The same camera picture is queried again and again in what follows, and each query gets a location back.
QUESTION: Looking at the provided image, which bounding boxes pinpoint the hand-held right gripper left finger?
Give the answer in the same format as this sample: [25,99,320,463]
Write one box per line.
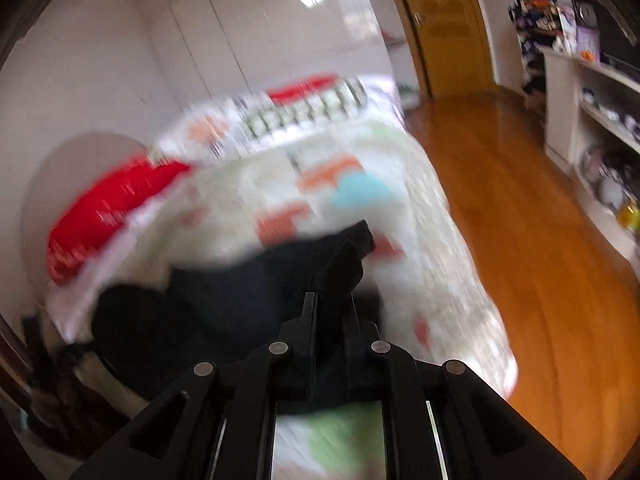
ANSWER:
[70,292,321,480]

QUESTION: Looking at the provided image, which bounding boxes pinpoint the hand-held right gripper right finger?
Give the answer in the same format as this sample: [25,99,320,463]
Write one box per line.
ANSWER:
[344,300,587,480]

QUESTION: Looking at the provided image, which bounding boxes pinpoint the black pants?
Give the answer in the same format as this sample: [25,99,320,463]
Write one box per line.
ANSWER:
[92,220,386,416]

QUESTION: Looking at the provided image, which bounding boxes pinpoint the heart-print quilt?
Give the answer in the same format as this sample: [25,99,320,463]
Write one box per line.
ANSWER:
[50,77,518,480]

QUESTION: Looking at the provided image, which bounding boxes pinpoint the green dotted bolster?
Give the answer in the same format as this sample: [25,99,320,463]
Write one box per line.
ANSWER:
[240,80,368,138]

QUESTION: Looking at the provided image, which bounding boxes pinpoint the floral pillow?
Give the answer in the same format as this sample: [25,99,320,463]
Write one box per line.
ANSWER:
[165,100,251,161]

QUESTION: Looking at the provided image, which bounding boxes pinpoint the large red pillow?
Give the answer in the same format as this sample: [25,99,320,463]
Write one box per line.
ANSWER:
[47,157,193,286]

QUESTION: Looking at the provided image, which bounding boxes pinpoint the dark blurred object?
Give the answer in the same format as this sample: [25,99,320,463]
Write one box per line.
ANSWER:
[20,310,103,443]

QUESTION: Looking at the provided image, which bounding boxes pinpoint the small red pillow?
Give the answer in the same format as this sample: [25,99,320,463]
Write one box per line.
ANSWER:
[267,76,338,103]

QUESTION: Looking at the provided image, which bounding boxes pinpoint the assorted shelf knickknacks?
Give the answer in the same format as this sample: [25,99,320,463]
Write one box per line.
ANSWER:
[580,87,640,233]

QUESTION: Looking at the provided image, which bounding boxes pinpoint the beige round headboard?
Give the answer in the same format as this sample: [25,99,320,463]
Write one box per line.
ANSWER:
[22,132,151,261]

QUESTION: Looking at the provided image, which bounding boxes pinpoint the white shelf unit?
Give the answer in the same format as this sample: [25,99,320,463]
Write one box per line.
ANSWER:
[542,45,640,261]

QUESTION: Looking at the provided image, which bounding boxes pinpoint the white glossy wardrobe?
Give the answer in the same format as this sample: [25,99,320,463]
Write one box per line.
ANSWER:
[135,0,396,111]

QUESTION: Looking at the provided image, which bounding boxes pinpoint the wooden door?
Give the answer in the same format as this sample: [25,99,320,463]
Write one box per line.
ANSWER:
[387,0,496,98]

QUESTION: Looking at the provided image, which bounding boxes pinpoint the pile of clothes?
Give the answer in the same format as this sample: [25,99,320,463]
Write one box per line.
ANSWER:
[507,0,561,96]

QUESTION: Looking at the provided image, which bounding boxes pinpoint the purple box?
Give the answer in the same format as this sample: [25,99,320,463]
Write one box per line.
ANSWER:
[575,25,601,58]

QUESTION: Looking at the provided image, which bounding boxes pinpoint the black television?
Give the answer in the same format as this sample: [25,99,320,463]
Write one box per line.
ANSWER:
[599,15,640,68]

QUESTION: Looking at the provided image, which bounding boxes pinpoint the black ornate clock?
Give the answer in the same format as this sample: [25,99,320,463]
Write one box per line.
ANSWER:
[568,0,598,31]

